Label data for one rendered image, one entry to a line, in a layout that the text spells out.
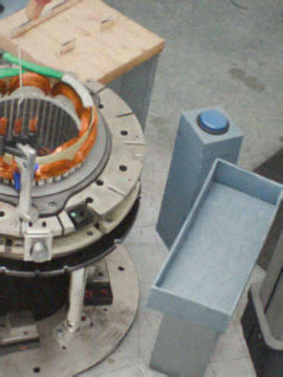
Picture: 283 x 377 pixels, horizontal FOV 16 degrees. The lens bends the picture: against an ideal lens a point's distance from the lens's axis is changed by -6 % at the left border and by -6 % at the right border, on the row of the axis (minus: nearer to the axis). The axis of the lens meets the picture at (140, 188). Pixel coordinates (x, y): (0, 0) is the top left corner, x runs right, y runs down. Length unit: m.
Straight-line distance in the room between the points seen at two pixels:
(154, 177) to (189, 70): 1.51
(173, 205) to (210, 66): 1.72
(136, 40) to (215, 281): 0.45
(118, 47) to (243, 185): 0.31
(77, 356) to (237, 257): 0.30
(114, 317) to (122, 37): 0.43
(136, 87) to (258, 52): 1.82
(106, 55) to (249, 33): 1.98
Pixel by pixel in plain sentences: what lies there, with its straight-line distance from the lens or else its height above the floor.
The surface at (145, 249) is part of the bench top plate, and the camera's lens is 1.66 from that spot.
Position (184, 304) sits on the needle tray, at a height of 1.05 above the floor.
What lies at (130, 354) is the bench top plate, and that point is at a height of 0.78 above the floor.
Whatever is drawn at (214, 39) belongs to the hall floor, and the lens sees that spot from 3.42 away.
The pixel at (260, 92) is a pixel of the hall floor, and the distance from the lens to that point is 3.25.
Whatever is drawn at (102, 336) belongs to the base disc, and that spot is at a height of 0.80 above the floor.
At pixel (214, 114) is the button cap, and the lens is 1.51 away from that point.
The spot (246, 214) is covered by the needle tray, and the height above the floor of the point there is 1.02.
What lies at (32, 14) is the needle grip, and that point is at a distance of 1.20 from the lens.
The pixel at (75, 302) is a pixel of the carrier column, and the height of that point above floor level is 0.89.
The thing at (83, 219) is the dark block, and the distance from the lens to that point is 1.26.
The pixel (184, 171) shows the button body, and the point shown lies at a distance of 1.55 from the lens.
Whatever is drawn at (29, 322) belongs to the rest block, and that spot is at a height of 0.84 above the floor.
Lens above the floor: 2.03
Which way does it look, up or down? 46 degrees down
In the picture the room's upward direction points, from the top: 12 degrees clockwise
